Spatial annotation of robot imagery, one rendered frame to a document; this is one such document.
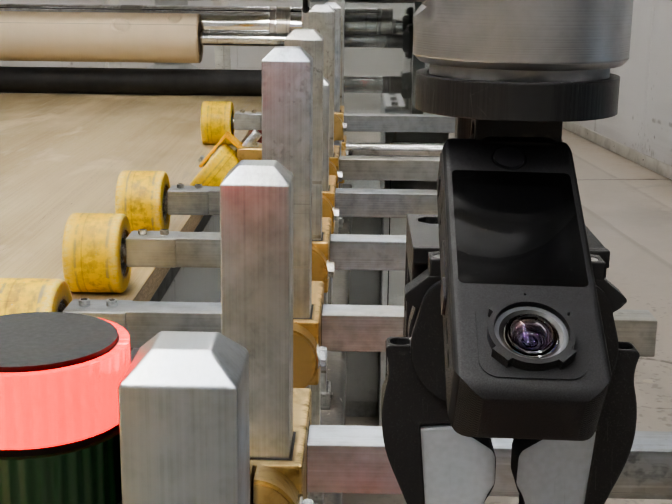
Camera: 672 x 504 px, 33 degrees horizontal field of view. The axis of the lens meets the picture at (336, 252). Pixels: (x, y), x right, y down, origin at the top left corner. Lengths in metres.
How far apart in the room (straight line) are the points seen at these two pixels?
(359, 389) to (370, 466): 2.54
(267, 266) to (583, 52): 0.25
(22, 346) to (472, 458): 0.17
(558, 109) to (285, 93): 0.45
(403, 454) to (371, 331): 0.48
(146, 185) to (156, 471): 1.05
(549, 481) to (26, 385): 0.19
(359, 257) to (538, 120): 0.77
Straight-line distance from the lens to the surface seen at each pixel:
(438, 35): 0.39
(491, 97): 0.38
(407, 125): 2.12
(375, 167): 1.63
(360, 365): 3.18
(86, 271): 1.15
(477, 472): 0.42
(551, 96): 0.38
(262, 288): 0.58
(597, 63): 0.39
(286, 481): 0.61
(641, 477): 0.68
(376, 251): 1.14
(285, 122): 0.82
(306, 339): 0.83
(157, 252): 1.15
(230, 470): 0.34
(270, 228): 0.58
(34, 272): 1.28
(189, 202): 1.39
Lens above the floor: 1.22
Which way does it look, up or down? 14 degrees down
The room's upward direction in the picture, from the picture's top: 1 degrees clockwise
